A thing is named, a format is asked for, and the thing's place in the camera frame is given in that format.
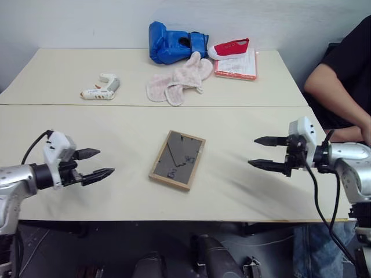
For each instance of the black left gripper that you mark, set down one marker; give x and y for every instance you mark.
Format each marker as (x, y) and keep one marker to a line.
(67, 173)

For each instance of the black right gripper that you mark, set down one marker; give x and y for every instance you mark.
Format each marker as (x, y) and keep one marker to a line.
(295, 155)

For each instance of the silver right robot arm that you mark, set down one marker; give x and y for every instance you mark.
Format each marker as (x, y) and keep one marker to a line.
(347, 162)

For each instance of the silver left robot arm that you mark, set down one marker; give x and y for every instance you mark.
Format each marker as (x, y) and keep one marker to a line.
(17, 179)

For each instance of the white hot glue gun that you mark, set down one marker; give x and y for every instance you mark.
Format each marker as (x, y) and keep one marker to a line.
(101, 88)

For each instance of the orange bordered paper booklet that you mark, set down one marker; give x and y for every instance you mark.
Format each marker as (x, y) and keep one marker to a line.
(240, 68)

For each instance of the person in black shirt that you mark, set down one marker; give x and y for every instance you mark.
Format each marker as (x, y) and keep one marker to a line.
(339, 81)

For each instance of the red and white shoe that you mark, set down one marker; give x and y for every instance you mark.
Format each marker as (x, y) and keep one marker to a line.
(229, 49)

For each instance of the pink terry cloth mitten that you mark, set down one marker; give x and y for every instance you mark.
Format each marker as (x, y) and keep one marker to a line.
(179, 81)

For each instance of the dark rounded robot leg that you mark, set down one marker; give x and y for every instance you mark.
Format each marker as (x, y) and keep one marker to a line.
(216, 256)
(150, 265)

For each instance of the blue boxing glove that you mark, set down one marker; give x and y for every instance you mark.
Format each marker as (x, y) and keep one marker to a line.
(171, 43)

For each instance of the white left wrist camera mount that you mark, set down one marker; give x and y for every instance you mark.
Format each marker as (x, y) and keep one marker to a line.
(57, 146)

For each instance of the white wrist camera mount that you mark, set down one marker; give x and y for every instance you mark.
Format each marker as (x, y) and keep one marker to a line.
(57, 146)
(303, 130)

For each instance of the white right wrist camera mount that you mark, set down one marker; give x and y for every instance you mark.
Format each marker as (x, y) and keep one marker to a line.
(303, 130)

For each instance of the wooden picture frame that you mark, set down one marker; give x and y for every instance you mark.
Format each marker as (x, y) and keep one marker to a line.
(177, 160)

